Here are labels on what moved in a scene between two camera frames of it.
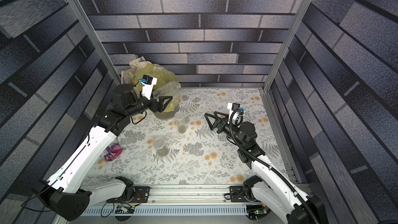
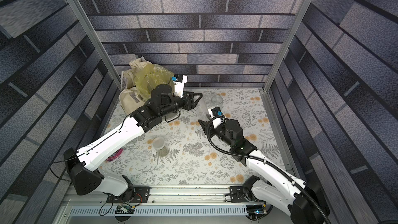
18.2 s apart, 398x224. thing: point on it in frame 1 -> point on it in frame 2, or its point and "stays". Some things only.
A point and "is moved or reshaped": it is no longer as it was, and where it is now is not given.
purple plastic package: x=112 y=152 stays
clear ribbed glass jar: x=173 y=89 is moved or reshaped
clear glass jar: x=179 y=116 -> x=201 y=111
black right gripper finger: x=211 y=126 -> x=204 y=125
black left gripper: x=161 y=106 -> x=191 y=105
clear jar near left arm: x=158 y=143 stays
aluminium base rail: x=180 y=200 stays
